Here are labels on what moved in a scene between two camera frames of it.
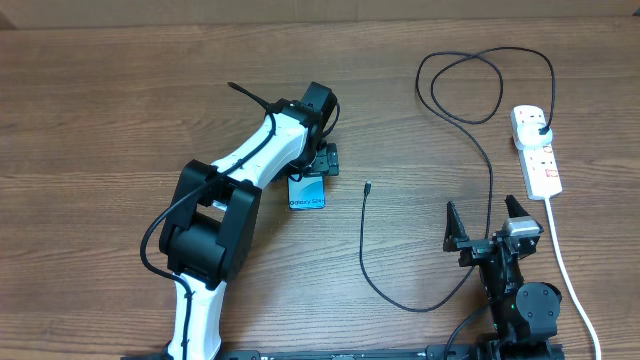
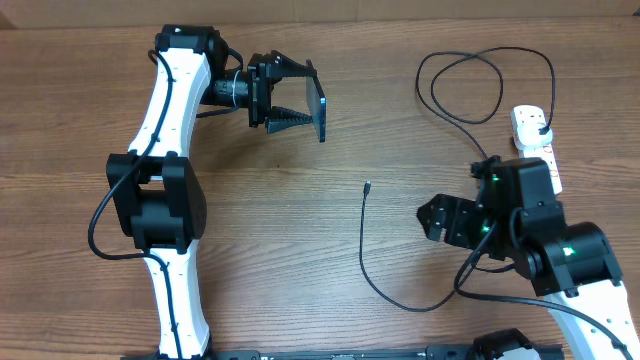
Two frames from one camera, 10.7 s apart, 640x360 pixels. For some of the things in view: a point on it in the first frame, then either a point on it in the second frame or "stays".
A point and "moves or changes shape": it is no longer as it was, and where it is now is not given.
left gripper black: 326,161 to 261,91
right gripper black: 474,250 to 440,211
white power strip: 539,163 stays
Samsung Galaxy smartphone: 306,192 moves or changes shape
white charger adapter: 529,136 stays
